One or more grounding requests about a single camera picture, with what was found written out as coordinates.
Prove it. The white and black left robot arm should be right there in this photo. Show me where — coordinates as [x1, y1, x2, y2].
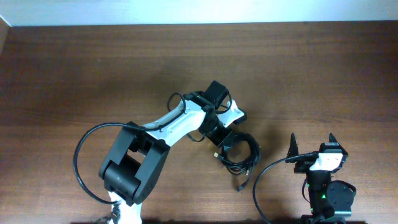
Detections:
[99, 81, 245, 223]

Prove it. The black cable bundle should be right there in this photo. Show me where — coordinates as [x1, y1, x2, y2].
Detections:
[213, 131, 262, 192]

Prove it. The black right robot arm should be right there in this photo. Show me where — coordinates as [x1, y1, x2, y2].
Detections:
[287, 134, 356, 224]

